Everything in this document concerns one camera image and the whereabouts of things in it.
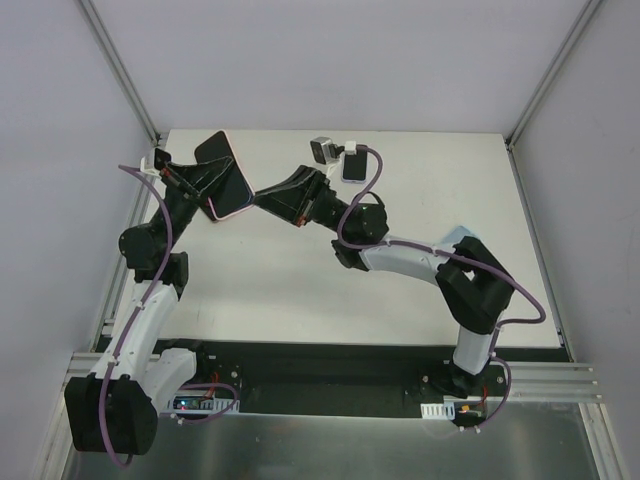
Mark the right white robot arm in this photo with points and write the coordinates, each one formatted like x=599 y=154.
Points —
x=474 y=284

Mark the right white cable duct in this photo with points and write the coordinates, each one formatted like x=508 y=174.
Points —
x=438 y=411

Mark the right aluminium frame post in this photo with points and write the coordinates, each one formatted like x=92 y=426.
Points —
x=586 y=15

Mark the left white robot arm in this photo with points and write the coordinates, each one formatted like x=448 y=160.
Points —
x=115 y=408

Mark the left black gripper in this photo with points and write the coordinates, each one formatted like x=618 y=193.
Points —
x=186 y=180

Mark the aluminium frame post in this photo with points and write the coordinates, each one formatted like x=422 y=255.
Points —
x=586 y=15
x=119 y=71

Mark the white cable duct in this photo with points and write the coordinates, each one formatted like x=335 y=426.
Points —
x=193 y=405
x=438 y=411

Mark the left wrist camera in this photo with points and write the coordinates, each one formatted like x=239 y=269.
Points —
x=154 y=162

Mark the phone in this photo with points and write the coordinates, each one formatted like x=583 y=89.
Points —
x=354 y=167
x=233 y=193

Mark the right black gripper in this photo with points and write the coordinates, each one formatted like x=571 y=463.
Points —
x=312 y=198

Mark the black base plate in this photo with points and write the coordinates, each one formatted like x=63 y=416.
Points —
x=374 y=381

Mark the light blue phone case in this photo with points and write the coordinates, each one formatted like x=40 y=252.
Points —
x=458 y=233

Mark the left white cable duct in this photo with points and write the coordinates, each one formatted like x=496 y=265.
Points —
x=193 y=405

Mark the left aluminium frame post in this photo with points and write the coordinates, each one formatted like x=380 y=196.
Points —
x=119 y=71

